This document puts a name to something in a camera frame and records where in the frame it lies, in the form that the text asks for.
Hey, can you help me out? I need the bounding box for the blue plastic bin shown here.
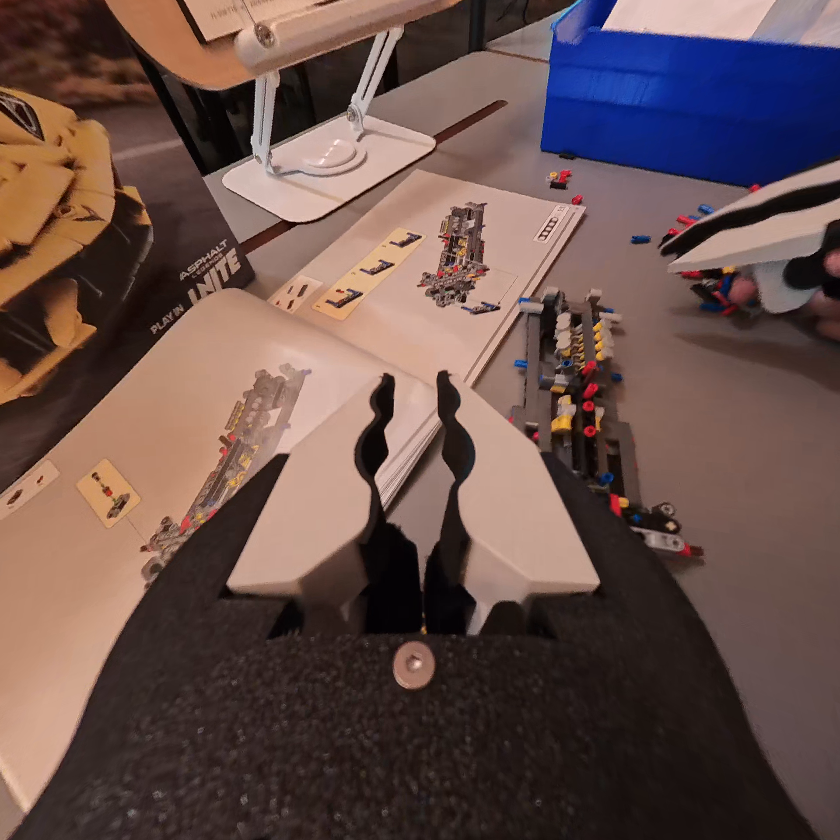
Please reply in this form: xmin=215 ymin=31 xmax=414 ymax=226
xmin=541 ymin=0 xmax=840 ymax=188

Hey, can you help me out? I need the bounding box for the person's right hand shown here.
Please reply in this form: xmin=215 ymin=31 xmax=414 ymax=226
xmin=728 ymin=249 xmax=840 ymax=342

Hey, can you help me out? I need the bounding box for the pile of mixed lego pieces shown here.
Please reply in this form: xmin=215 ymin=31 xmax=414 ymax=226
xmin=659 ymin=202 xmax=765 ymax=319

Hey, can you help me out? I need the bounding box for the thick open lego instruction booklet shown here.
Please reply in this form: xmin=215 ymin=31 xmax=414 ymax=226
xmin=0 ymin=289 xmax=444 ymax=815

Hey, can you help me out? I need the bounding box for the crumpled white paper bag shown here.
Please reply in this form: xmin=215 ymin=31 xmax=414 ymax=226
xmin=600 ymin=0 xmax=840 ymax=47

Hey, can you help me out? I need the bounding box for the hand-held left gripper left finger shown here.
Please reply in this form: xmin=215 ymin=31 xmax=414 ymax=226
xmin=226 ymin=374 xmax=396 ymax=631

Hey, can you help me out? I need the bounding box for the lego box with yellow car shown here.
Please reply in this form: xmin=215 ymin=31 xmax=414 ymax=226
xmin=0 ymin=0 xmax=257 ymax=487

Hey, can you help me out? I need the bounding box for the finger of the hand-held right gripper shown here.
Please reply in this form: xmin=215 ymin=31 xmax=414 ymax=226
xmin=659 ymin=157 xmax=840 ymax=258
xmin=668 ymin=197 xmax=840 ymax=274

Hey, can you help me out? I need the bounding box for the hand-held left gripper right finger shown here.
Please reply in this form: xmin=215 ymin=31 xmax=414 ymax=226
xmin=436 ymin=371 xmax=601 ymax=631

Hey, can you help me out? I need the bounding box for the printed paper sheet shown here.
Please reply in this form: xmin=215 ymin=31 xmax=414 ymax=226
xmin=177 ymin=0 xmax=395 ymax=43

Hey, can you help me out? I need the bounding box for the long lego chassis assembly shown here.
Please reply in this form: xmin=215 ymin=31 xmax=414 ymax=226
xmin=508 ymin=287 xmax=706 ymax=559

